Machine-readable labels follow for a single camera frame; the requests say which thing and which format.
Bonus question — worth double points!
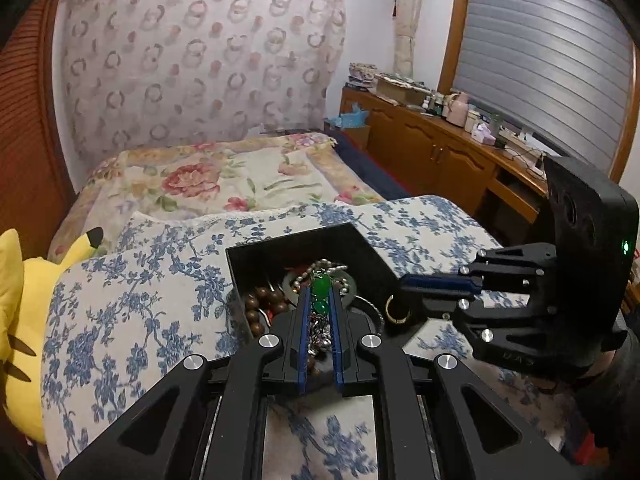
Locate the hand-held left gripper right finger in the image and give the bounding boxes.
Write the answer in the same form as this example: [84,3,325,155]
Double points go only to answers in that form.
[327,290,593,480]

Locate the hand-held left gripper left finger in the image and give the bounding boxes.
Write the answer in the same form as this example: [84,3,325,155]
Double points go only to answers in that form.
[57,290,315,480]

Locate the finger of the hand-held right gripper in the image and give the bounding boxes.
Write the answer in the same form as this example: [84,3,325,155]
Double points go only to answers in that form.
[415,290,617,381]
[400,242,557,296]

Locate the white jade bangle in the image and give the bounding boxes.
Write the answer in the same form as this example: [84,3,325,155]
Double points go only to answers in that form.
[345,297,386,333]

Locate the gold ring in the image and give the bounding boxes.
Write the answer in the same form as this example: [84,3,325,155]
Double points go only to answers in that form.
[384,293,414,324]

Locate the green jade bead necklace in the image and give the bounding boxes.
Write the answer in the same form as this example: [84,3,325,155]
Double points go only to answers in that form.
[291,259,351,363]

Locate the brown wooden bead bracelet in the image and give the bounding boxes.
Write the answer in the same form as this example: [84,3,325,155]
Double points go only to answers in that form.
[242,284,292,337]

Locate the black square box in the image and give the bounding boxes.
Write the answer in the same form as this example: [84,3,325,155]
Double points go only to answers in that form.
[225,222,402,353]

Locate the white power strip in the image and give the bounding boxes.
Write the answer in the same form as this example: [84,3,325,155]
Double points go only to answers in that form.
[497,127,547,177]

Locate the dark blue bed sheet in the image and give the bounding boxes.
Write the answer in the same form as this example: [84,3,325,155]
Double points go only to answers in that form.
[325,132,417,202]

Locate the wooden cabinet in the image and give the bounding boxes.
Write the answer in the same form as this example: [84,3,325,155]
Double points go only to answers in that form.
[340,85,552,242]

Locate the blue floral blanket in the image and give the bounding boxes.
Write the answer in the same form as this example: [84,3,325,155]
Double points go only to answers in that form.
[40,195,593,480]

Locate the pink thermos jug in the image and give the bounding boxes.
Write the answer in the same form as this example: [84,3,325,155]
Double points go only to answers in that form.
[446,92,471,128]

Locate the grey window blind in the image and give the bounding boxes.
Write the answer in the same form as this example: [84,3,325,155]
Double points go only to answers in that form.
[452,0,637,173]

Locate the blue plastic bag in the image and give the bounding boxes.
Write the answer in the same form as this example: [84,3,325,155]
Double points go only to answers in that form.
[327,102,371,129]

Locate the pink floral quilt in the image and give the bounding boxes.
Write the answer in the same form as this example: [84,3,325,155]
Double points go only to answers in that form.
[47,132,387,262]

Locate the flat cardboard box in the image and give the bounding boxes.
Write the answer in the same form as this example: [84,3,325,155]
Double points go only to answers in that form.
[375,74,426,106]

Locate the patterned fabric box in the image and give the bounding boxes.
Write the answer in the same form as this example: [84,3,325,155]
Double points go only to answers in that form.
[347,62,379,89]

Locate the lace pipe cover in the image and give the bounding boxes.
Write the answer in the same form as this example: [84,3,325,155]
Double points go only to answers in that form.
[392,0,426,74]

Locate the yellow plush toy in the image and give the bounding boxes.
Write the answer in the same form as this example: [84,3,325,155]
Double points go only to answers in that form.
[0,227,106,447]

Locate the circle-patterned curtain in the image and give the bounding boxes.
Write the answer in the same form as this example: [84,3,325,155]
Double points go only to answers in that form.
[59,0,349,162]

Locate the wooden louvred wardrobe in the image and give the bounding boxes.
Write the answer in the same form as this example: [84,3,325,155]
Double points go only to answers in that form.
[0,0,77,263]

